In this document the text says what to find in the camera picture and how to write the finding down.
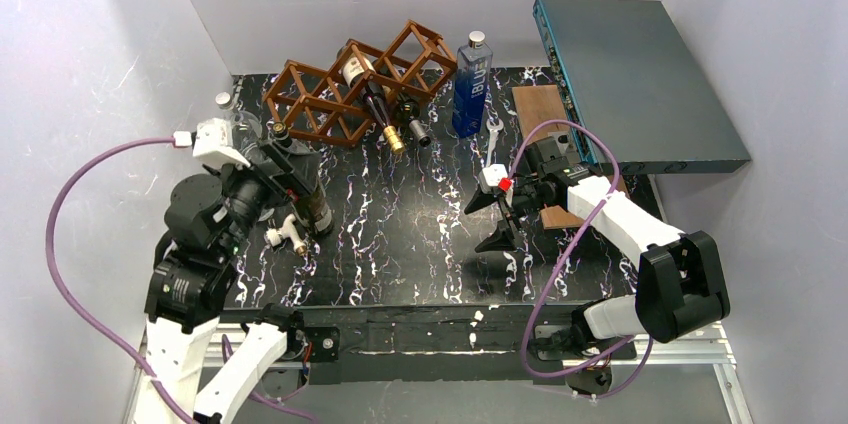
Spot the clear bottle silver cap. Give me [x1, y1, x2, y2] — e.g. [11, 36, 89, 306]
[215, 92, 263, 154]

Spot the dark wine bottle gold cap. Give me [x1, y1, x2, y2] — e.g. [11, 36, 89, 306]
[341, 55, 405, 155]

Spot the dark bottle black cap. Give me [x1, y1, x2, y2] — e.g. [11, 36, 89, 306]
[395, 94, 431, 147]

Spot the blue transparent bottle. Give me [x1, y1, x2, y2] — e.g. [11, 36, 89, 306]
[452, 30, 493, 138]

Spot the dark bottle grey cap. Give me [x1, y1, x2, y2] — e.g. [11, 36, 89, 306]
[293, 179, 333, 237]

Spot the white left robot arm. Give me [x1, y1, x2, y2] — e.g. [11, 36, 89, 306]
[131, 136, 320, 423]

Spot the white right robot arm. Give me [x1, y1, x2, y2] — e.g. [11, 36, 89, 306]
[464, 137, 731, 350]

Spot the brown wooden wine rack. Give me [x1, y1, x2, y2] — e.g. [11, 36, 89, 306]
[262, 20, 458, 155]

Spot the silver wrench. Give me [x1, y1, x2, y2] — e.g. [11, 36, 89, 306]
[485, 118, 504, 167]

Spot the wooden board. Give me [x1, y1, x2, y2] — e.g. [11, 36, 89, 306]
[511, 83, 636, 230]

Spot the teal metal box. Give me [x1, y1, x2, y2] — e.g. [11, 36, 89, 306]
[533, 0, 751, 175]

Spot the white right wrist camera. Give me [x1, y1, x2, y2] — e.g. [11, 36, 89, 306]
[478, 164, 513, 196]

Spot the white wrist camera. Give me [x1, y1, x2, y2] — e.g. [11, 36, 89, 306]
[478, 164, 513, 196]
[172, 118, 251, 170]

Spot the grey metal bracket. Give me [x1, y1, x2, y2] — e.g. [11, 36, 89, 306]
[549, 131, 571, 153]

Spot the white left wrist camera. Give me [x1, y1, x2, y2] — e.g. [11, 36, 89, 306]
[172, 118, 251, 170]

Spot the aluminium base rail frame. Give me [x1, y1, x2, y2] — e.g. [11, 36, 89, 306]
[122, 76, 757, 424]

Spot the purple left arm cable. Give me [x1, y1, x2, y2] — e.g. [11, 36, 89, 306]
[44, 132, 319, 424]

